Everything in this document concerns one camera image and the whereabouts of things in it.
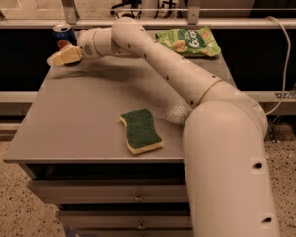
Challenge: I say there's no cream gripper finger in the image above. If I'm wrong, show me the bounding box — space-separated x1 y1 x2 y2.
47 52 68 66

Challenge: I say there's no blue pepsi can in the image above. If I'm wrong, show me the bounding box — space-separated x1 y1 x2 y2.
53 24 77 49

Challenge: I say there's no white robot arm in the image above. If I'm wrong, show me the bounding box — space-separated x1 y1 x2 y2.
48 17 280 237

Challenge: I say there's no black office chair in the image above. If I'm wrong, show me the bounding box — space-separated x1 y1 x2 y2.
110 0 142 18

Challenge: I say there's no grey drawer cabinet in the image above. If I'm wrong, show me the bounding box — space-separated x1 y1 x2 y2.
4 57 193 237

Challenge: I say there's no green yellow sponge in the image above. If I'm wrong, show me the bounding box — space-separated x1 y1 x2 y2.
120 109 164 155

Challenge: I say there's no metal railing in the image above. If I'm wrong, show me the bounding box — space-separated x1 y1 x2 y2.
0 0 296 30

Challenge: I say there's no green snack bag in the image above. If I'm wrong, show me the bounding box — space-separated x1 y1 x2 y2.
155 26 221 57

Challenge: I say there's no upper grey drawer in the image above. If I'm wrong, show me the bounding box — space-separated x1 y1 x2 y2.
29 180 188 204

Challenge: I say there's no grey drawer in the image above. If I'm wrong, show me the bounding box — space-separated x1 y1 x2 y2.
29 180 188 204
57 211 192 230

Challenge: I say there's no lower grey drawer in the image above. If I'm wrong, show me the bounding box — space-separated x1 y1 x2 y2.
57 211 192 230

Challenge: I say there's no white cable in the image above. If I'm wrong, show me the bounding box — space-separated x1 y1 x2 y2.
264 15 292 117

